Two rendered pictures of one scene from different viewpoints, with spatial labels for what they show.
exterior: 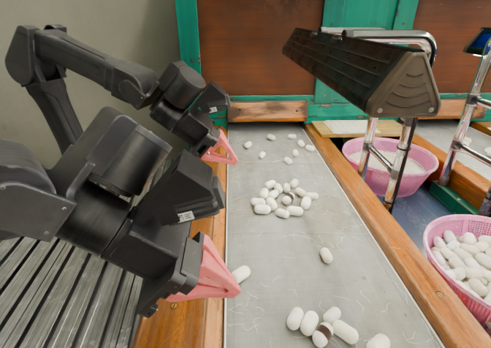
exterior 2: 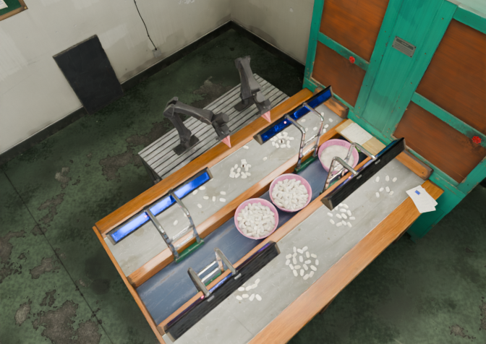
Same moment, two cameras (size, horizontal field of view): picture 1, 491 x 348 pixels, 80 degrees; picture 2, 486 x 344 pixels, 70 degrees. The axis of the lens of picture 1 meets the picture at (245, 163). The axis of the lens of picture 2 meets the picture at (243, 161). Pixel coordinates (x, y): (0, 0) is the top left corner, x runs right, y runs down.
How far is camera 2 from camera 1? 200 cm
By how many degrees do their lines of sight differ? 50
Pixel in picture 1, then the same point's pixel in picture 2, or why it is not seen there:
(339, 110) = (363, 123)
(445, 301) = (265, 181)
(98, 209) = (215, 124)
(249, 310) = (240, 153)
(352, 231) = (280, 160)
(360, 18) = (380, 91)
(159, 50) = not seen: hidden behind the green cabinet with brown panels
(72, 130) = (244, 82)
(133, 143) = (220, 119)
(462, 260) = (290, 186)
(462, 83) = (429, 156)
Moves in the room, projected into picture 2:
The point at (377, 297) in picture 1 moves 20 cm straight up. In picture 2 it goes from (260, 172) to (260, 155)
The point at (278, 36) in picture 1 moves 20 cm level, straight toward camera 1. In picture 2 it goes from (345, 74) to (320, 86)
